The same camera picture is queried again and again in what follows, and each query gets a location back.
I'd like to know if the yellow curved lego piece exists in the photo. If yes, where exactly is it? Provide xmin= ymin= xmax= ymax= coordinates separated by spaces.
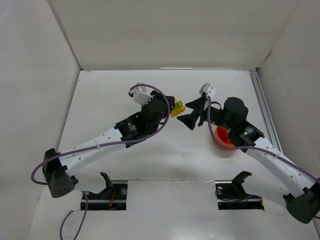
xmin=170 ymin=105 xmax=186 ymax=118

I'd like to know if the lime green long lego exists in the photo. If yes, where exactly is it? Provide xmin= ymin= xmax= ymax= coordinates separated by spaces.
xmin=173 ymin=100 xmax=185 ymax=112

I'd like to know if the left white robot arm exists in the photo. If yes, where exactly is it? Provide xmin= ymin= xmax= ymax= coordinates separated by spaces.
xmin=41 ymin=86 xmax=177 ymax=199

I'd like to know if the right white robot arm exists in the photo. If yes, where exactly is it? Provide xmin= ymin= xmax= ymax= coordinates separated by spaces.
xmin=177 ymin=96 xmax=320 ymax=224

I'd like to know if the orange round divided container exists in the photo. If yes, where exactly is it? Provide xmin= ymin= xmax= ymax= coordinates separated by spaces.
xmin=213 ymin=126 xmax=234 ymax=152

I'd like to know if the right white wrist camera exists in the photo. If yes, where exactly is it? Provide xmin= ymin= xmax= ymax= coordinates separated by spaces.
xmin=199 ymin=83 xmax=217 ymax=100

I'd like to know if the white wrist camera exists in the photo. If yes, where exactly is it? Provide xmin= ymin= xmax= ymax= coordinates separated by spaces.
xmin=128 ymin=82 xmax=153 ymax=106
xmin=199 ymin=83 xmax=217 ymax=100

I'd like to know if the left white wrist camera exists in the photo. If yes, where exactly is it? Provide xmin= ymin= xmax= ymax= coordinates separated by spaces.
xmin=128 ymin=82 xmax=153 ymax=106

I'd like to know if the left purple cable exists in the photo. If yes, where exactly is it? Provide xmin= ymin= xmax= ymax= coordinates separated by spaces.
xmin=30 ymin=84 xmax=172 ymax=240

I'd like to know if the aluminium rail on right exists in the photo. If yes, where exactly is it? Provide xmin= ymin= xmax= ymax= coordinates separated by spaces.
xmin=249 ymin=70 xmax=283 ymax=152

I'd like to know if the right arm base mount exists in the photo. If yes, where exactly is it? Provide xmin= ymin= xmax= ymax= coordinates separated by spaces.
xmin=215 ymin=171 xmax=265 ymax=211

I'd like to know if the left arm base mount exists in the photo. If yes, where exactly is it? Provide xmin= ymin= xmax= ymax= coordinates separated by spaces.
xmin=86 ymin=172 xmax=128 ymax=211

